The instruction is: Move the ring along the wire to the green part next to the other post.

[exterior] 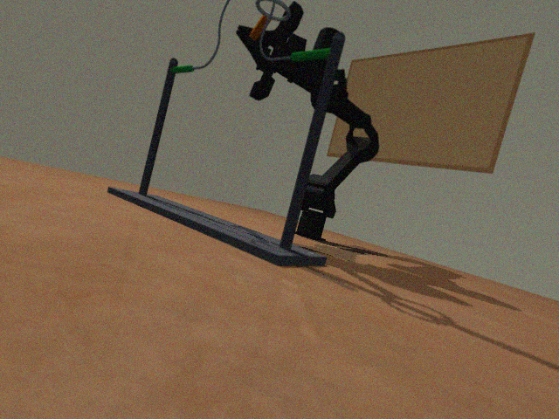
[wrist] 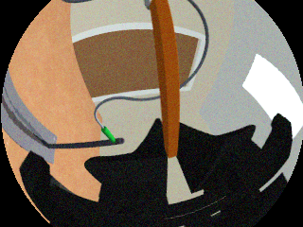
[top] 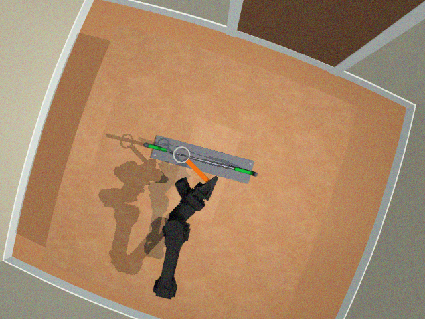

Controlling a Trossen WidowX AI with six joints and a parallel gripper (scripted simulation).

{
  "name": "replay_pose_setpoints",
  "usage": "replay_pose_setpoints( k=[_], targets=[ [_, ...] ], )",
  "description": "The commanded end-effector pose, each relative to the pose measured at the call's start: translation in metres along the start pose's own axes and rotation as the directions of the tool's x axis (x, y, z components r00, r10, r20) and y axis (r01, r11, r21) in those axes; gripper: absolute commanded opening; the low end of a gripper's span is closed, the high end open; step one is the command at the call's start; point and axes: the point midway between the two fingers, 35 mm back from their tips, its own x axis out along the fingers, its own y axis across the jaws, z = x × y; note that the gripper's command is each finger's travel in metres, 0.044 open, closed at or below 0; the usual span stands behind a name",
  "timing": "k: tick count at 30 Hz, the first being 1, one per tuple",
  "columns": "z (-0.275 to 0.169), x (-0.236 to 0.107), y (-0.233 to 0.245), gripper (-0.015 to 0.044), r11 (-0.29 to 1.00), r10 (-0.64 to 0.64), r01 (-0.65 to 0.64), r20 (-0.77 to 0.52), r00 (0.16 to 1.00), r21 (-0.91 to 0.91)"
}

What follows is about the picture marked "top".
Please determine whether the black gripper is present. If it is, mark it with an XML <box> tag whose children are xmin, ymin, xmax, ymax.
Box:
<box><xmin>179</xmin><ymin>176</ymin><xmax>218</xmax><ymax>217</ymax></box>

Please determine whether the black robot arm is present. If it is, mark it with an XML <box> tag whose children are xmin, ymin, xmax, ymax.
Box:
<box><xmin>153</xmin><ymin>177</ymin><xmax>195</xmax><ymax>300</ymax></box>

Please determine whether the grey ring with orange handle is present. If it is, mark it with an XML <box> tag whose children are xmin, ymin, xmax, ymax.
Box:
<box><xmin>173</xmin><ymin>146</ymin><xmax>210</xmax><ymax>183</ymax></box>

